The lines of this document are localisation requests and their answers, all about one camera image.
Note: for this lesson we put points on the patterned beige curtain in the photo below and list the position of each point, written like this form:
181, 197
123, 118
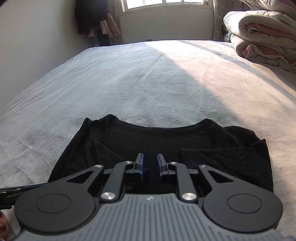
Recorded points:
114, 9
219, 11

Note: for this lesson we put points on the patterned beige right curtain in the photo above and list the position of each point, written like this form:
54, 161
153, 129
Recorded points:
219, 11

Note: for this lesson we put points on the patterned beige left curtain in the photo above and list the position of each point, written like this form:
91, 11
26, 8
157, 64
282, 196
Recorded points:
114, 9

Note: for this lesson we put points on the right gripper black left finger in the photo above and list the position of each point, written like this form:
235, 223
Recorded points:
68, 203

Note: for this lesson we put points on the person's left hand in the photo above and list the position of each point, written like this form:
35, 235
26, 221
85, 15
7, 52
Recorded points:
4, 229

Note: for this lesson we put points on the black t-shirt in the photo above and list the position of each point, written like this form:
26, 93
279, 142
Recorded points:
233, 150

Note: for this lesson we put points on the bright window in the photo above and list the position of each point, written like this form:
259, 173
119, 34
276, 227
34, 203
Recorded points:
138, 4

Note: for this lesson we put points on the beige pink pillow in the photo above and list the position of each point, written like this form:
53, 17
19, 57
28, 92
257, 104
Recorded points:
283, 6

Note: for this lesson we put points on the folded beige pink quilt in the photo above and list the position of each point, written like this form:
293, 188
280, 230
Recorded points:
263, 36

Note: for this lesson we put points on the hanging dark clothes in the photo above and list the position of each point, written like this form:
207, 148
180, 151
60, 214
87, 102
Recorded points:
89, 13

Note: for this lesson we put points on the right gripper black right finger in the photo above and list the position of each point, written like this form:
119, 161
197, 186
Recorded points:
229, 202

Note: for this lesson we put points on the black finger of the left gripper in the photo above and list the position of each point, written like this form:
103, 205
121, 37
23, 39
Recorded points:
11, 194

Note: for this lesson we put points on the hanging pink clothes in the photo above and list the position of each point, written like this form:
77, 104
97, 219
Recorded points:
108, 27

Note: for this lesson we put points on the grey bed sheet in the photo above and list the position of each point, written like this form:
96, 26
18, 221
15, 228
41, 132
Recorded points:
163, 84

